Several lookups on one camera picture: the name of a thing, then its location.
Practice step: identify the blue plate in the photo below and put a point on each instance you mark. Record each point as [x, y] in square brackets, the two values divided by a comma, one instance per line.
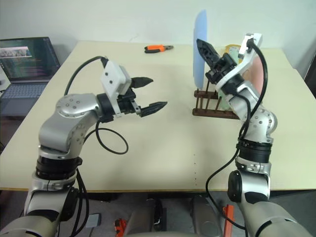
[200, 29]

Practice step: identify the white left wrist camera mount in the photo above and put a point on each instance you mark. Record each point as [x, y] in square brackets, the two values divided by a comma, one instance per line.
[112, 74]

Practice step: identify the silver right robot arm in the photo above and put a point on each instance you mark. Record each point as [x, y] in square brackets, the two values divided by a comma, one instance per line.
[261, 123]

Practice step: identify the yellow tape roll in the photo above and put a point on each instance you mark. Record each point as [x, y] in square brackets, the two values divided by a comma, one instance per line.
[232, 46]

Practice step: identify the silver robot torso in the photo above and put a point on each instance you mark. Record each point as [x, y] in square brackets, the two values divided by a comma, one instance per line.
[168, 235]

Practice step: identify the small grey box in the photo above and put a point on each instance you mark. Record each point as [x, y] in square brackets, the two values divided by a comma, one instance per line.
[94, 220]

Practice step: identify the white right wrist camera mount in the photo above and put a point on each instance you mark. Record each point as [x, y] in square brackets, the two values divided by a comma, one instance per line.
[243, 65]

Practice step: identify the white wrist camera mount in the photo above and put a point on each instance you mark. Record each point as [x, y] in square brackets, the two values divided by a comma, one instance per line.
[243, 65]
[112, 74]

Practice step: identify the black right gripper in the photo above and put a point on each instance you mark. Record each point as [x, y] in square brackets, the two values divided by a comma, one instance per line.
[222, 66]

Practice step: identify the open grey laptop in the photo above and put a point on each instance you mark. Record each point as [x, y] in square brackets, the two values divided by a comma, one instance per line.
[24, 61]

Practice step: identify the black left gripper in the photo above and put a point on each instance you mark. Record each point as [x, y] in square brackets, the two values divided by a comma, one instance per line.
[126, 103]

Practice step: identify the pink plate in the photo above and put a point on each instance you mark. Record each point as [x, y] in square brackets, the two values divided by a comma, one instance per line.
[256, 71]

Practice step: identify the black table frame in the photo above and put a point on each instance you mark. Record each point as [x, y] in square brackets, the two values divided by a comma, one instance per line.
[103, 196]

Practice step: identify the orange black pliers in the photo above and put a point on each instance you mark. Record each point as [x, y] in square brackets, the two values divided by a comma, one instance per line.
[155, 47]

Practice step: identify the orange black tool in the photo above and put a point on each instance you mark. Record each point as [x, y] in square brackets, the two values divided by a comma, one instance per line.
[121, 227]

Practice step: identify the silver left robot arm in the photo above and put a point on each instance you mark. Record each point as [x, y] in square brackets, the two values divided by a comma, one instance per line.
[74, 106]

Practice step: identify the orange bar clamp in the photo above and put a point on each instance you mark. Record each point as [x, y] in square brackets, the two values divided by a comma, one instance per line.
[228, 217]

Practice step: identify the wooden dish rack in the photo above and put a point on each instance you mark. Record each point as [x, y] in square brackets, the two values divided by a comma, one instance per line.
[212, 113]

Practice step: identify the dark rounded shape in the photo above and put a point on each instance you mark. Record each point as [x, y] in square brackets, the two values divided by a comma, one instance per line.
[206, 217]

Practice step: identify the green plate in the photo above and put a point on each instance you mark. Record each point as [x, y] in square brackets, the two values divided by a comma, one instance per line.
[224, 103]

